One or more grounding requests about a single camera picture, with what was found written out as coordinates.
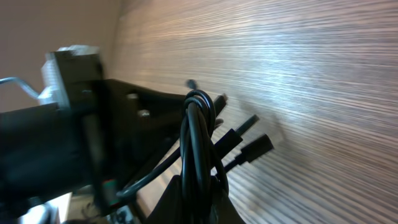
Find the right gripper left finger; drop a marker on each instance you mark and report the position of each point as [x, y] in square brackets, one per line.
[169, 209]

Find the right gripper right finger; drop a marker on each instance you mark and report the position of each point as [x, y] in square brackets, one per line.
[222, 210]

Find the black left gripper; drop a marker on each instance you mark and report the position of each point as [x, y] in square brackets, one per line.
[114, 133]

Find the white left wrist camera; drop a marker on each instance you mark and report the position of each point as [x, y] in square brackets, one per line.
[66, 67]

